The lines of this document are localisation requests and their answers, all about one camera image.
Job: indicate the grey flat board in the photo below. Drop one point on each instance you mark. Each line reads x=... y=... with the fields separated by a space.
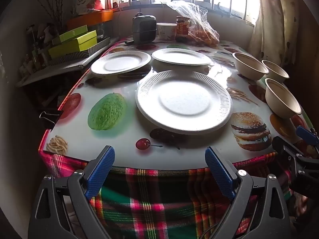
x=49 y=69

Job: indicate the grey portable fan heater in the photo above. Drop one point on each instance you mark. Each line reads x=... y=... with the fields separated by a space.
x=144 y=28

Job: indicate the orange tray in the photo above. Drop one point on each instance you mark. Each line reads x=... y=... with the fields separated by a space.
x=92 y=17

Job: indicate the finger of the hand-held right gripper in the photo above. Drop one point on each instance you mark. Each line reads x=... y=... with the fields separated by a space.
x=285 y=147
x=307 y=135

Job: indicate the patterned cream curtain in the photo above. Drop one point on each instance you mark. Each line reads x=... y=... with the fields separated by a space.
x=274 y=17

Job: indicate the black window latch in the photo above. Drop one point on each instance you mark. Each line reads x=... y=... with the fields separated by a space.
x=219 y=6

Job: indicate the clear plastic bag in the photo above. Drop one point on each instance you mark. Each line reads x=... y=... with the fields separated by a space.
x=192 y=15

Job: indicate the grey zigzag striped box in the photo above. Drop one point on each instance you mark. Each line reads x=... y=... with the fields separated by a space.
x=74 y=56

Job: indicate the lime green box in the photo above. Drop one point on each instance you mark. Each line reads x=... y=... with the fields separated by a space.
x=74 y=46

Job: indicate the beige paper bowl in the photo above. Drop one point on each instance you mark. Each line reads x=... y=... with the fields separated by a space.
x=276 y=72
x=281 y=99
x=249 y=67

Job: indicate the red green plaid blanket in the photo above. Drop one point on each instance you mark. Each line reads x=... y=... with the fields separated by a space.
x=149 y=204

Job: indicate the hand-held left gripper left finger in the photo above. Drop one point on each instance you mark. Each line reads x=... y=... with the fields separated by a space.
x=102 y=169

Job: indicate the black binder clip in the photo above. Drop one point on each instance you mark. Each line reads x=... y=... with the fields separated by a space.
x=53 y=114

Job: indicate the white plastic tub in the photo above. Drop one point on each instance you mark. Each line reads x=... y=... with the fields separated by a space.
x=166 y=31

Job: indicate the fruit print glossy tablecloth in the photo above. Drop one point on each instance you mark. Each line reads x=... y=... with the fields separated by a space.
x=124 y=139

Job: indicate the white ribbed paper plate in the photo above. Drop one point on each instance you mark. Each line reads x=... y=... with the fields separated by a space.
x=184 y=102
x=119 y=63
x=180 y=56

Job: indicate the red label glass jar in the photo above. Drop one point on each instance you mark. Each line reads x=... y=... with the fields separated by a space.
x=182 y=29

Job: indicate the dried twig branches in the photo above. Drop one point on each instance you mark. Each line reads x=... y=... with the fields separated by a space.
x=53 y=2

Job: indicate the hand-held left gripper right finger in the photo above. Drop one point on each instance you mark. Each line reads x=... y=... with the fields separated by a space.
x=219 y=171

